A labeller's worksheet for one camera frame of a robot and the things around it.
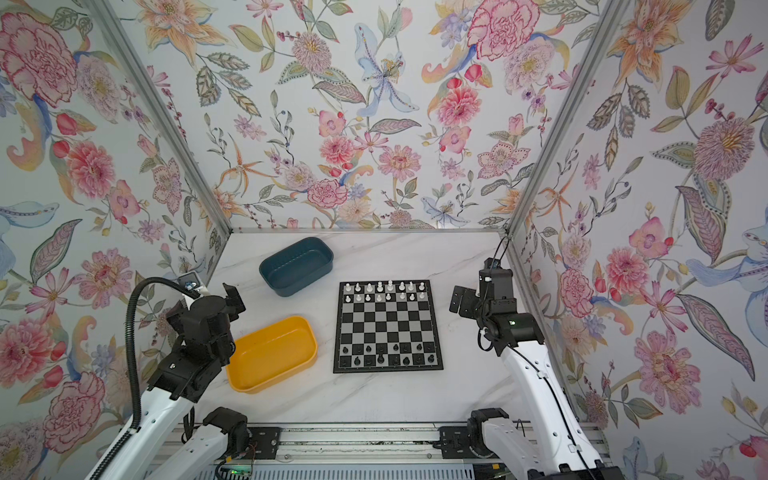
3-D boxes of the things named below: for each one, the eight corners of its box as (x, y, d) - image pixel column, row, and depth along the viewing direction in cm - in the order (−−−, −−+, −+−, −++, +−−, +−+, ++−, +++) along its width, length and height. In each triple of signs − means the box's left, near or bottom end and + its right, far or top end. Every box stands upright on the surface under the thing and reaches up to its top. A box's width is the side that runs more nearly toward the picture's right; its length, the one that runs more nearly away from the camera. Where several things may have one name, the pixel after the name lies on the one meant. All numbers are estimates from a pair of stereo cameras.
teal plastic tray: (280, 304, 101) (276, 296, 97) (257, 274, 109) (253, 266, 105) (343, 265, 112) (341, 256, 108) (318, 240, 120) (316, 231, 116)
